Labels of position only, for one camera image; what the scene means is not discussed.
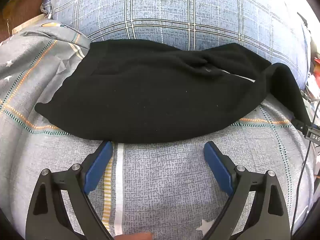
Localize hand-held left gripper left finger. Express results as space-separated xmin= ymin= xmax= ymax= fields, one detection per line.
xmin=25 ymin=141 xmax=115 ymax=240

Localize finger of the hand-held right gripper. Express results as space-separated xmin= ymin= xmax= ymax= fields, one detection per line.
xmin=292 ymin=119 xmax=309 ymax=133

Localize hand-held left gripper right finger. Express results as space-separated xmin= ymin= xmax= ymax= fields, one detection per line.
xmin=204 ymin=141 xmax=292 ymax=240

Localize black pants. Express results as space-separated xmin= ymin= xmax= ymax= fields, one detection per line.
xmin=34 ymin=39 xmax=312 ymax=144

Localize person's left hand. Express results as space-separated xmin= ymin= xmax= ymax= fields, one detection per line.
xmin=115 ymin=232 xmax=154 ymax=240

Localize grey printed bedsheet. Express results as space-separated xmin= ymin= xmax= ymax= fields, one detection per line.
xmin=0 ymin=21 xmax=318 ymax=240

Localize blue plaid pillow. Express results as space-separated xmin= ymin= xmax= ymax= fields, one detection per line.
xmin=41 ymin=0 xmax=312 ymax=90

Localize brown headboard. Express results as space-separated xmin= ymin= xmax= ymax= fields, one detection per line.
xmin=0 ymin=0 xmax=60 ymax=43

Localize black cable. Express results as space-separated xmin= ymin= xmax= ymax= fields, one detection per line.
xmin=291 ymin=100 xmax=320 ymax=233

